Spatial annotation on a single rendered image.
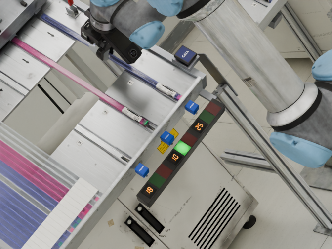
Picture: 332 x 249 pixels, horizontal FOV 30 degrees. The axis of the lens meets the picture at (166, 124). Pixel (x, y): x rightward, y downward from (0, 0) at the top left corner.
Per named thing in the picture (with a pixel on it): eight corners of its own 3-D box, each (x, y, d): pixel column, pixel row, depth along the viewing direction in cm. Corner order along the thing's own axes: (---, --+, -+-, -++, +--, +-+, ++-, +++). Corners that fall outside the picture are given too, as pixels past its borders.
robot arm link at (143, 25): (177, 10, 142) (141, -19, 144) (145, 45, 140) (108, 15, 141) (174, 24, 150) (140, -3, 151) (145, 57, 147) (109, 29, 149)
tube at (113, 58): (183, 98, 166) (182, 96, 165) (180, 102, 166) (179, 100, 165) (44, 15, 183) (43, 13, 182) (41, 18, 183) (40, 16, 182)
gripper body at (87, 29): (98, 19, 168) (98, -4, 157) (123, 37, 168) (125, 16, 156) (80, 38, 166) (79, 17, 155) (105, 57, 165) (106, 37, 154)
